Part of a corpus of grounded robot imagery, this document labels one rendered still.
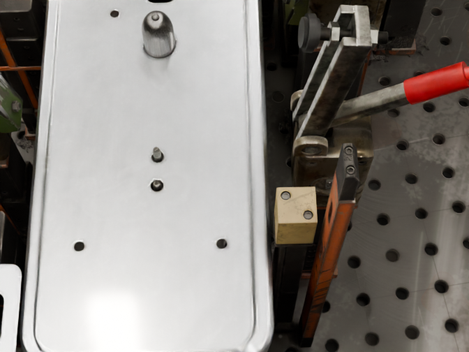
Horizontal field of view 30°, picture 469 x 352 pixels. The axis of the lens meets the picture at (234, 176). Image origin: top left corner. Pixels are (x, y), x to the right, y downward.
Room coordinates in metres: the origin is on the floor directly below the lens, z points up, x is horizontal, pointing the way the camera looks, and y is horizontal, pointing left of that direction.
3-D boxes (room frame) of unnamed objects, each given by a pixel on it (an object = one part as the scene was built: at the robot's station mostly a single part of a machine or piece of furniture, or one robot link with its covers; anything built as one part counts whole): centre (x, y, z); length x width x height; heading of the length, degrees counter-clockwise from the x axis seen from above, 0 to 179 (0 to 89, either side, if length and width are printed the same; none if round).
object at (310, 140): (0.34, -0.07, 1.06); 0.03 x 0.01 x 0.03; 90
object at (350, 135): (0.36, -0.09, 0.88); 0.07 x 0.06 x 0.35; 90
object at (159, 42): (0.49, 0.07, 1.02); 0.03 x 0.03 x 0.07
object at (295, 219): (0.28, -0.05, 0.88); 0.04 x 0.04 x 0.36; 0
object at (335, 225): (0.26, -0.08, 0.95); 0.03 x 0.01 x 0.50; 0
